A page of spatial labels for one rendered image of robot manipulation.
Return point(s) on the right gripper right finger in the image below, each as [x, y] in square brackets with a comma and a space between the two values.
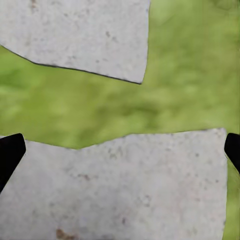
[232, 149]

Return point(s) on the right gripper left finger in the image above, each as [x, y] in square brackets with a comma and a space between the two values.
[12, 149]

